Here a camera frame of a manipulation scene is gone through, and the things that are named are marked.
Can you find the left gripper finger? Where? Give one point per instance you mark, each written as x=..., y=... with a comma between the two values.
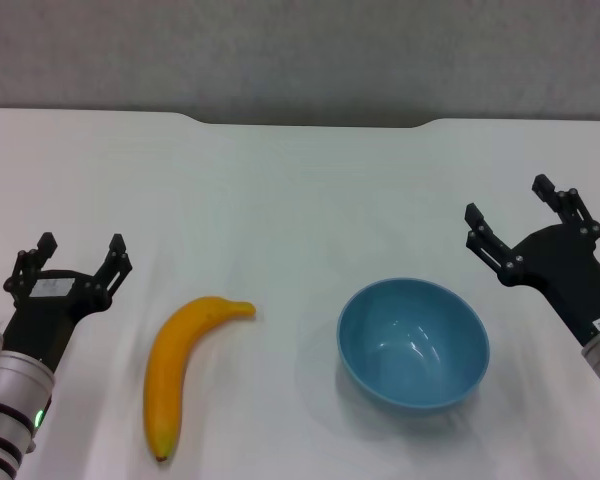
x=22, y=265
x=111, y=272

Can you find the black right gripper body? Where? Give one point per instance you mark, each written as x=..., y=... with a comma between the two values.
x=565, y=270

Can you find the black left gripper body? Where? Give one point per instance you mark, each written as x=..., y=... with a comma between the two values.
x=45, y=325

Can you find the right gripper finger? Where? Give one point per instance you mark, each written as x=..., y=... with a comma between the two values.
x=577, y=212
x=495, y=250

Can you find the yellow banana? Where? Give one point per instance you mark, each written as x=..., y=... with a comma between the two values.
x=162, y=370

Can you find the blue plastic bowl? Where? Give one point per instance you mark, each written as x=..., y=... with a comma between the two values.
x=412, y=350

